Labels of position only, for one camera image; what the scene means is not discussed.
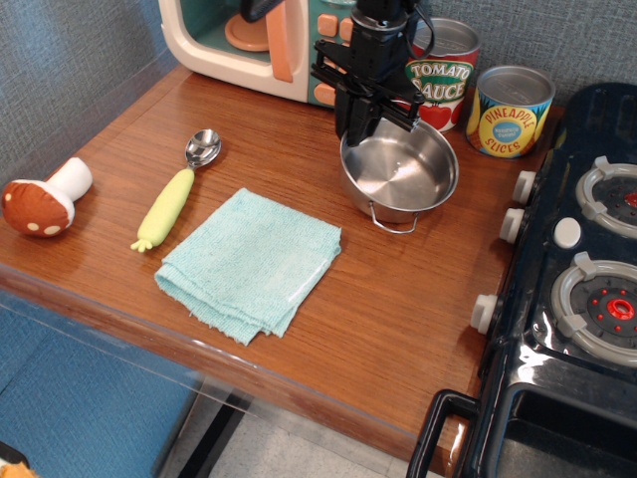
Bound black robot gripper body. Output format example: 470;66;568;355
312;13;426;130

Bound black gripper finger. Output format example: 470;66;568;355
346;97;391;146
334;84;355;139

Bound silver steel pot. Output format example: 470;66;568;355
339;119;459;235

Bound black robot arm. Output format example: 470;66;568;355
313;1;429;146

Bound teal toy microwave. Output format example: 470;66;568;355
159;1;358;107

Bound tomato sauce can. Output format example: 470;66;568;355
405;17;481;131

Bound pineapple slices can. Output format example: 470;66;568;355
466;65;555;158

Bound light blue folded cloth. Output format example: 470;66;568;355
155;188;341;346

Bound brown plush mushroom toy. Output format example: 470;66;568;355
1;157;93;238

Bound black toy stove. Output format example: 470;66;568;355
408;83;636;477

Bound orange object at corner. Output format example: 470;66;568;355
0;442;39;478

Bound spoon with green handle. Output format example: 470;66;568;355
129;128;222;253

